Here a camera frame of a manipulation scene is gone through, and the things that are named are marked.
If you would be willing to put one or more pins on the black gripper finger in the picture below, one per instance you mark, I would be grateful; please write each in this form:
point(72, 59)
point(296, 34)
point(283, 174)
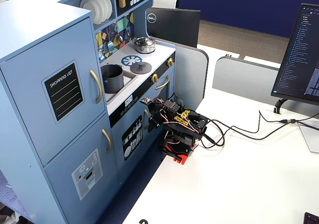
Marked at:
point(151, 125)
point(159, 122)

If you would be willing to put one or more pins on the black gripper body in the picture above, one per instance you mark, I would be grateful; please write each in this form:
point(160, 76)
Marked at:
point(155, 120)

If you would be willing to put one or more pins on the grey round robot wrist mount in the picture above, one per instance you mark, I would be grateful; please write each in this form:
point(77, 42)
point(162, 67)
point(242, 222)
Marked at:
point(139, 68)

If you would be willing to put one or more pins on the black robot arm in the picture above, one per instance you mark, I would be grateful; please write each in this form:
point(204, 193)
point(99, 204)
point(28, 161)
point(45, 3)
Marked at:
point(194, 124)

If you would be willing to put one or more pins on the red and black arm base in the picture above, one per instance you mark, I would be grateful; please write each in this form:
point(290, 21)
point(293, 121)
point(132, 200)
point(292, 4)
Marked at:
point(180, 156)

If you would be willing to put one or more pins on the steel and glass pot lid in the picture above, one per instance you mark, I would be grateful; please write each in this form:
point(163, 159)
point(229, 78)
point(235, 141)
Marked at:
point(143, 41)

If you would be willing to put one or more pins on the gold stove knob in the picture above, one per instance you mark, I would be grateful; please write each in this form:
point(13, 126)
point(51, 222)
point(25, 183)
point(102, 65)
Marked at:
point(154, 78)
point(170, 61)

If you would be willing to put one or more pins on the gray rounded desk divider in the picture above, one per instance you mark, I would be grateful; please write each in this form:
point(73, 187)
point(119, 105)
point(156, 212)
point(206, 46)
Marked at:
point(189, 72)

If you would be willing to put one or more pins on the gray toy pot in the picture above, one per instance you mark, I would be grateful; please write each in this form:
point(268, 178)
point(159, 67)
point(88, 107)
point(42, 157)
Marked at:
point(113, 82)

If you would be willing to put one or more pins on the stainless steel toy pot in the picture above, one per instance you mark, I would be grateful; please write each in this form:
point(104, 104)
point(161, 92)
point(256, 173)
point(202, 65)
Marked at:
point(145, 49)

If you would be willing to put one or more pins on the hanging metal ladle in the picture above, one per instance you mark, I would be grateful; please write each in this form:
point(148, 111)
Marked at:
point(119, 38)

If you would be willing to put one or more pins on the hanging metal spoon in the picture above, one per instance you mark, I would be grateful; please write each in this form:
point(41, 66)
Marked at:
point(128, 33)

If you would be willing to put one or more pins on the black Dell monitor back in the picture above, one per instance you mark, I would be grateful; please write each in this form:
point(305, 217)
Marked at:
point(174, 25)

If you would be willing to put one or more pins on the gray long desk divider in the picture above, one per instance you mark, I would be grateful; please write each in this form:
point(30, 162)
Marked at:
point(244, 77)

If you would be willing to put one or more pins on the small black curved object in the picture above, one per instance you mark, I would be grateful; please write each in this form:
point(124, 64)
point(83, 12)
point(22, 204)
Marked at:
point(143, 221)

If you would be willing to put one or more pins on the white office chair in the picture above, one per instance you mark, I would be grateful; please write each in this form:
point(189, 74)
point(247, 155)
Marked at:
point(164, 0)

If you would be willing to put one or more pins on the white toy plate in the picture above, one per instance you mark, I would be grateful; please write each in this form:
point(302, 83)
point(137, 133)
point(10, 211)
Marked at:
point(104, 8)
point(110, 6)
point(88, 6)

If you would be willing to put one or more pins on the black monitor showing code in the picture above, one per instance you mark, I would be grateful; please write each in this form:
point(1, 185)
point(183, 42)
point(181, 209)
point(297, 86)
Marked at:
point(294, 59)

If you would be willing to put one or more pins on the gray flat stand plate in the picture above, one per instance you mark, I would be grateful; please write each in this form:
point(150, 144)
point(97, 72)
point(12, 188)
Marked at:
point(310, 137)

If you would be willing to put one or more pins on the black keyboard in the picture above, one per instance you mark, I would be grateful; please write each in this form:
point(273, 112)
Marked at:
point(311, 217)

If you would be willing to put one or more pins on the small wrist camera board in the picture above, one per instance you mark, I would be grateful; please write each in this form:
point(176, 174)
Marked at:
point(145, 100)

